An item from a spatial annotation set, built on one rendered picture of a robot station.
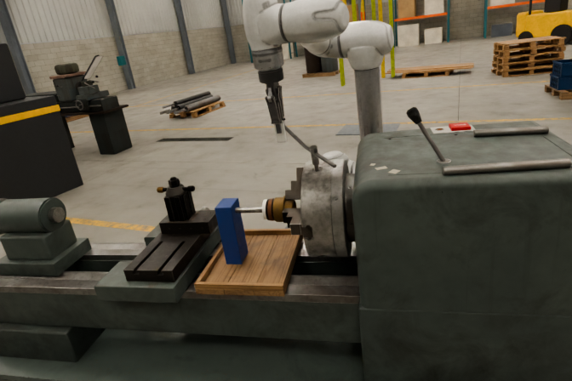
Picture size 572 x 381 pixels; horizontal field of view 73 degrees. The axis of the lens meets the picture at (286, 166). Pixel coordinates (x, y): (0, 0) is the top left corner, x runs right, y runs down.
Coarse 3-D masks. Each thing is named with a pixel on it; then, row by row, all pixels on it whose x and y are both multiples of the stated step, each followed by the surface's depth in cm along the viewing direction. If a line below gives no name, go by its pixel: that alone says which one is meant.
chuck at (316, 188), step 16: (320, 160) 126; (304, 176) 117; (320, 176) 116; (304, 192) 114; (320, 192) 113; (304, 208) 113; (320, 208) 111; (304, 224) 113; (320, 224) 112; (304, 240) 115; (320, 240) 114; (336, 256) 120
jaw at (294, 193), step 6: (300, 168) 129; (300, 174) 129; (294, 180) 129; (300, 180) 128; (294, 186) 129; (300, 186) 128; (288, 192) 129; (294, 192) 128; (288, 198) 128; (294, 198) 128
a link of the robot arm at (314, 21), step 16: (304, 0) 100; (320, 0) 98; (336, 0) 98; (288, 16) 101; (304, 16) 99; (320, 16) 98; (336, 16) 97; (288, 32) 103; (304, 32) 101; (320, 32) 100; (336, 32) 100; (320, 48) 147
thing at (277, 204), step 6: (270, 198) 131; (276, 198) 129; (282, 198) 128; (270, 204) 128; (276, 204) 127; (282, 204) 126; (288, 204) 127; (294, 204) 132; (270, 210) 127; (276, 210) 127; (282, 210) 126; (270, 216) 128; (276, 216) 127; (282, 216) 127
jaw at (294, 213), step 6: (288, 210) 125; (294, 210) 124; (288, 216) 121; (294, 216) 120; (300, 216) 120; (288, 222) 121; (294, 222) 117; (300, 222) 116; (294, 228) 116; (300, 228) 116; (306, 228) 114; (294, 234) 117; (300, 234) 116; (306, 234) 114; (312, 234) 114
